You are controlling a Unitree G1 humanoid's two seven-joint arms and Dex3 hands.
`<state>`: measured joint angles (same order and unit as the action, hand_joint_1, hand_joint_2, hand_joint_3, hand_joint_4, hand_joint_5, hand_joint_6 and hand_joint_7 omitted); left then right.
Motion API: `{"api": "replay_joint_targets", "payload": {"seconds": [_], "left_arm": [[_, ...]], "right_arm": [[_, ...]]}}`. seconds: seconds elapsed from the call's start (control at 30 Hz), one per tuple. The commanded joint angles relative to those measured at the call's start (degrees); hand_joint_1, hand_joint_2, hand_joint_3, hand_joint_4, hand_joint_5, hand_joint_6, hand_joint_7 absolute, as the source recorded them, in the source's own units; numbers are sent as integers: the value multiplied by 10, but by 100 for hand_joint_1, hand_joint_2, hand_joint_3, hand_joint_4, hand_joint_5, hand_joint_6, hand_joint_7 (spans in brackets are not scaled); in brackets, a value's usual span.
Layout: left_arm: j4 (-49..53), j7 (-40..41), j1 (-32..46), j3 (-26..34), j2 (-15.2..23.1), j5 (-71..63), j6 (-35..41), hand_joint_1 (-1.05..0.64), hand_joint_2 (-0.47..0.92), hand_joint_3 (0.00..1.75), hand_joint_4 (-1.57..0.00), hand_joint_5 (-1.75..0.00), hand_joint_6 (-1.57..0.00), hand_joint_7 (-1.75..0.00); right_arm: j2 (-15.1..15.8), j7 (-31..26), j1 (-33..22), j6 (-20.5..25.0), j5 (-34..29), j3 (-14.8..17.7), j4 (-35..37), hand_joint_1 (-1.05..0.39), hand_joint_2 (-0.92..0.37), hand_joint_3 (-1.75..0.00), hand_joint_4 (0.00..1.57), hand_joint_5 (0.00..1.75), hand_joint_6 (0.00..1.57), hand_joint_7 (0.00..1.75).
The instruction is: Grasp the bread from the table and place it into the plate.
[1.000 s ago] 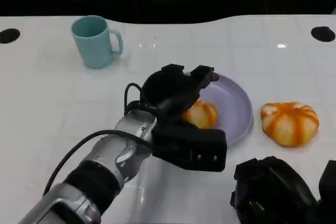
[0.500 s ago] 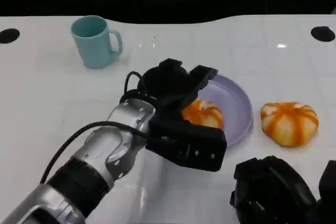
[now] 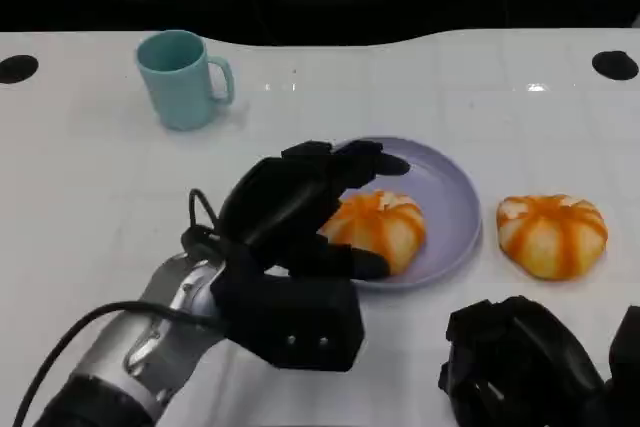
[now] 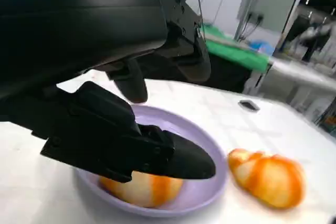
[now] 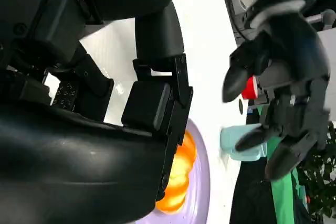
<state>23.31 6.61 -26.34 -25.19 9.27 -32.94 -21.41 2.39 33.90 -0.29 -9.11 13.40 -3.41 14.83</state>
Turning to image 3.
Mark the orange striped toy bread roll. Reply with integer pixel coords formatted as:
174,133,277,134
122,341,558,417
496,193,610,281
319,189,428,278

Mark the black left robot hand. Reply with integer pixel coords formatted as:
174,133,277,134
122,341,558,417
217,138,413,281

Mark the black table grommet hole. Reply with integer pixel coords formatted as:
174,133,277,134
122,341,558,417
0,53,40,85
591,49,640,81

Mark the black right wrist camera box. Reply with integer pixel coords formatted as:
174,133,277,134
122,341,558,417
608,305,640,427

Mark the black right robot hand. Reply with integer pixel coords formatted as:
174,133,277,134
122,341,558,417
438,294,609,427

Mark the pale green mug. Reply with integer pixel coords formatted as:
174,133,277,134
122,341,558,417
134,29,237,132

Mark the long black arm cable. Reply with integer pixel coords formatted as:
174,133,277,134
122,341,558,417
11,300,229,427

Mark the black looped wrist cable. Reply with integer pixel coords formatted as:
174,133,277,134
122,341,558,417
180,188,229,261

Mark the lilac plate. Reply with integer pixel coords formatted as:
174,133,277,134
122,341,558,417
329,135,483,291

